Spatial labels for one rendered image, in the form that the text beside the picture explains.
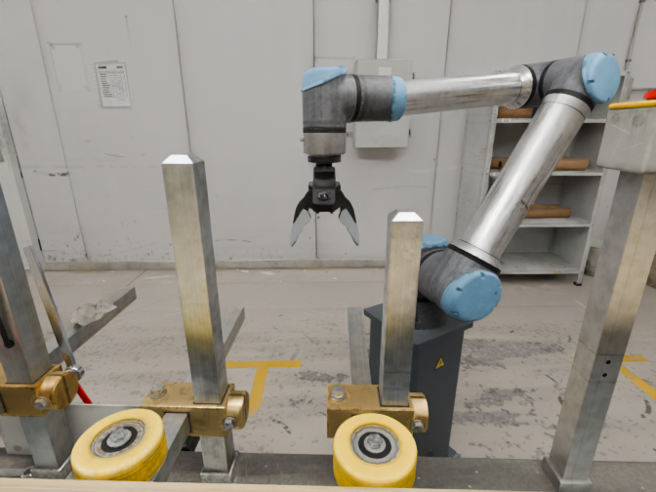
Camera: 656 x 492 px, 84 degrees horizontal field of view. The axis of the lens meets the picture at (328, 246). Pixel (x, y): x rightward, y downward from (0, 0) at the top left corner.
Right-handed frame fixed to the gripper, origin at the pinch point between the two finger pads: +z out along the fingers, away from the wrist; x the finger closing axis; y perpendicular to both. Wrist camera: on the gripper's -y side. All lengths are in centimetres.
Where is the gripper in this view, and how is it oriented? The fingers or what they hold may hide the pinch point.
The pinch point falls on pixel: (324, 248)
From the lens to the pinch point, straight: 81.0
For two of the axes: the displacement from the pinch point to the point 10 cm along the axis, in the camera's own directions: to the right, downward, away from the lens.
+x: -10.0, 0.1, -0.2
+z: 0.0, 9.5, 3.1
